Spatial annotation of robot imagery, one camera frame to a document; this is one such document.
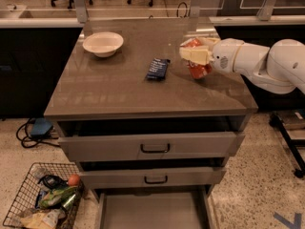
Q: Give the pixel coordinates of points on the green chip bag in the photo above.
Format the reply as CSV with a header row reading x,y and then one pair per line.
x,y
56,196

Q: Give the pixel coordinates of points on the white bowl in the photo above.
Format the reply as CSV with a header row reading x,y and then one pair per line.
x,y
103,44

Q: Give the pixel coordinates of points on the top grey drawer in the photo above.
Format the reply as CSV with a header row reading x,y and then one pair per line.
x,y
150,147

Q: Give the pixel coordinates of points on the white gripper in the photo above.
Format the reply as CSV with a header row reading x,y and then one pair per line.
x,y
223,55

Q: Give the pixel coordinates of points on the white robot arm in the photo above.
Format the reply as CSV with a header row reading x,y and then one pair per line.
x,y
278,69

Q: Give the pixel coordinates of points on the middle grey drawer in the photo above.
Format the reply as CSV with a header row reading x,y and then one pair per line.
x,y
152,177

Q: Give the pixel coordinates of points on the grey drawer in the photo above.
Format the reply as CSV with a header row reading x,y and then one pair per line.
x,y
152,177
150,147
155,210

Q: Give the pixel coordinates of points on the black rolling cart frame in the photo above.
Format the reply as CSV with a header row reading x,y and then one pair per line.
x,y
291,124

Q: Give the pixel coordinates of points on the bottom grey drawer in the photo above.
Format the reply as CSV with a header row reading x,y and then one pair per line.
x,y
155,210

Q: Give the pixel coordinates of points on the grey drawer cabinet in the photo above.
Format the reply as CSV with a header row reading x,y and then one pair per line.
x,y
112,96

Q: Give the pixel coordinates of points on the yellow snack bag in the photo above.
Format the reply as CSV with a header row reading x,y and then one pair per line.
x,y
41,219

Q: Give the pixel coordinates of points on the orange fruit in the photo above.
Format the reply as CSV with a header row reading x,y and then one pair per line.
x,y
74,180

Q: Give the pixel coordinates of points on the green can in basket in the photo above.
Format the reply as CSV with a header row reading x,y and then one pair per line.
x,y
68,203

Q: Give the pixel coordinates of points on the blue snack packet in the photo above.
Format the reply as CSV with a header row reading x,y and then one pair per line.
x,y
158,69

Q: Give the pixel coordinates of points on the black wire basket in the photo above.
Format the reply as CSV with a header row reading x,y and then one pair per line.
x,y
30,193

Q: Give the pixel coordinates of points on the blue foot pedal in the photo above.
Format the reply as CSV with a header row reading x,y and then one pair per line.
x,y
40,127

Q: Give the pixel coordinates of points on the red coke can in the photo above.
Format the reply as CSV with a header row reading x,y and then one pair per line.
x,y
197,71

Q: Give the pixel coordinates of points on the black bag in basket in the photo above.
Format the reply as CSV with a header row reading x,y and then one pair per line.
x,y
52,182

